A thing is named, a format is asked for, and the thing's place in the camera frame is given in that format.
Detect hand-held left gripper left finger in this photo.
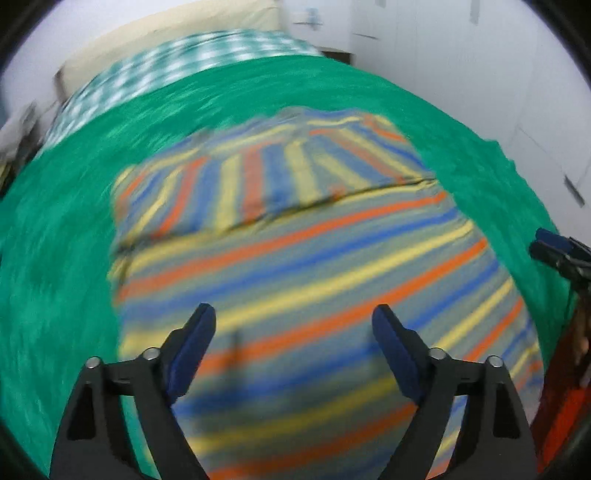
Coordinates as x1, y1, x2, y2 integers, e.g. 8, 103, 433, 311
50, 303, 217, 480

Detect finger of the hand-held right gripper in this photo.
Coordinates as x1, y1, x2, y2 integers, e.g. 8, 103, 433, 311
529, 241, 591, 289
534, 228, 575, 252

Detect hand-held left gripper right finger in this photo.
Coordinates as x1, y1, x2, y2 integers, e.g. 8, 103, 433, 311
372, 304, 539, 480

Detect striped knit shirt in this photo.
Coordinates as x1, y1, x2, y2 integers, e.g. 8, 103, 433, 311
108, 107, 543, 480

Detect pile of grey clothes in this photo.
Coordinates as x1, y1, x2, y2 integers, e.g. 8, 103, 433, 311
0, 104, 41, 185

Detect person's right hand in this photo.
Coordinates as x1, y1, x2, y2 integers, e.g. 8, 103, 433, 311
573, 300, 591, 367

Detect orange fleece pants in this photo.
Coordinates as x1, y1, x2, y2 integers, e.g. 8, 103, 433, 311
530, 295, 591, 468

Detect green floral blanket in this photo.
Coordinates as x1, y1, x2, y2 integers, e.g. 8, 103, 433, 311
0, 54, 575, 480

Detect white wardrobe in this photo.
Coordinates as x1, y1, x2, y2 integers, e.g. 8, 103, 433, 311
351, 0, 591, 243

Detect dark wooden nightstand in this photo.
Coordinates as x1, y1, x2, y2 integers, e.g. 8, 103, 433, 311
321, 46, 355, 66

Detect green checked bedsheet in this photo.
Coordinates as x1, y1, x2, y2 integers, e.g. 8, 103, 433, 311
39, 28, 324, 153

